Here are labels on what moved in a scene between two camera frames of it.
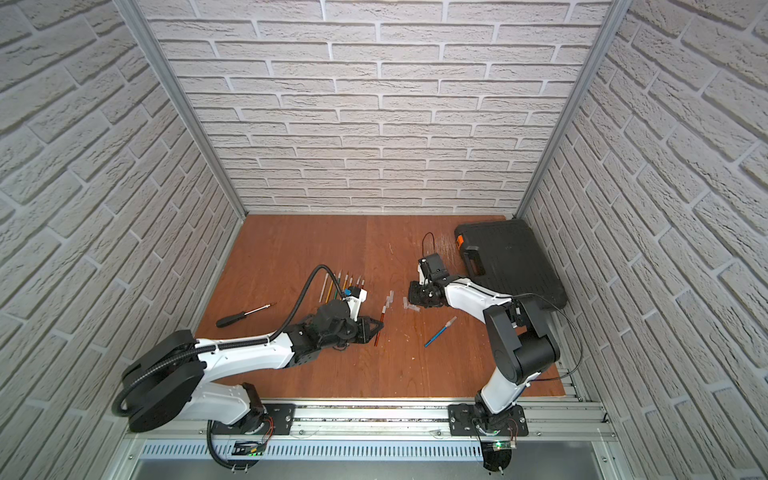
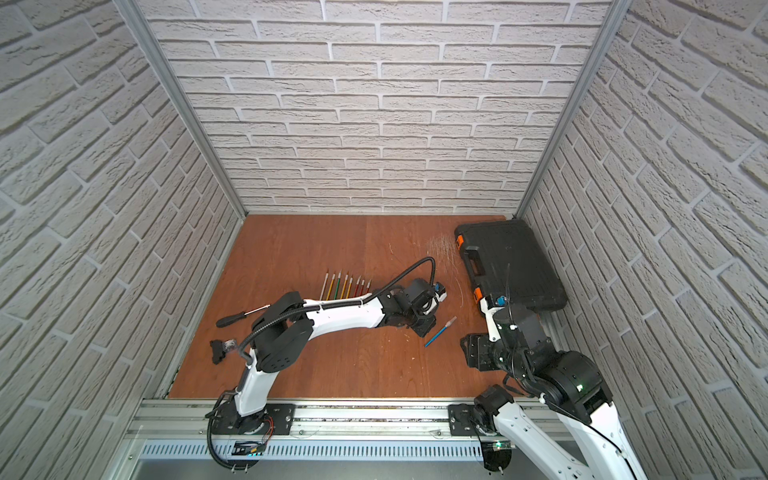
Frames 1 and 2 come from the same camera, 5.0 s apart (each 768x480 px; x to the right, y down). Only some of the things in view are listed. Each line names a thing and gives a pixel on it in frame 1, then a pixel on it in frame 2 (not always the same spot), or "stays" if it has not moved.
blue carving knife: [435, 336] stays
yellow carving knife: [329, 292] stays
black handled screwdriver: [231, 319] stays
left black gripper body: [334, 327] -> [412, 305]
